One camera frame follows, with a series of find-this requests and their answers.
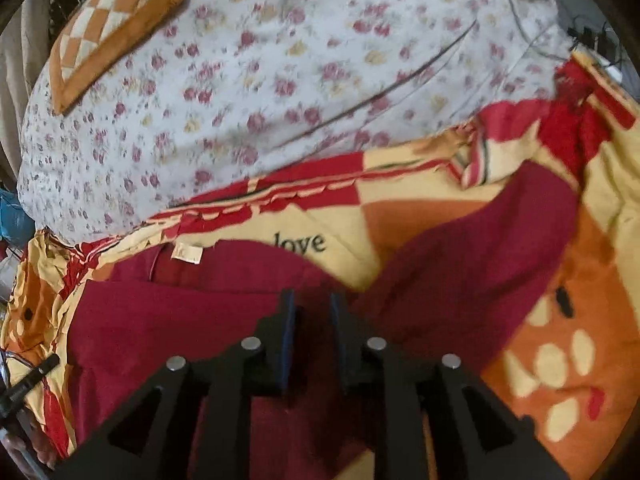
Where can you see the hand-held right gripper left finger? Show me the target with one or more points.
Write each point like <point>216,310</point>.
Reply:
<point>287,345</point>

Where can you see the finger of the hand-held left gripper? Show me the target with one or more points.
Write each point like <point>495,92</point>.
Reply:
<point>30,382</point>

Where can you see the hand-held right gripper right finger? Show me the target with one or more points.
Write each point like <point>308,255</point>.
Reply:
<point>338,340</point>

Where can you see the maroon pants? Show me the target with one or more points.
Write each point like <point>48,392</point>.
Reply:
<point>450,260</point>

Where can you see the blue plastic bag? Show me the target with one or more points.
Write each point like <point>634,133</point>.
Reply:
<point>11,215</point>

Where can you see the red orange printed blanket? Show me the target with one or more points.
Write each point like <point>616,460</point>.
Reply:
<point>575,310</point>

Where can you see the white floral bedsheet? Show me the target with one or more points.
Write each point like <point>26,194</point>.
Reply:
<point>300,85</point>

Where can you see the beige curtain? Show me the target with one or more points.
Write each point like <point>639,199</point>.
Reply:
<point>20,70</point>

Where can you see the orange checkered cushion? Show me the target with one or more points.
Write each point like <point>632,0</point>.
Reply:
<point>100,25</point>

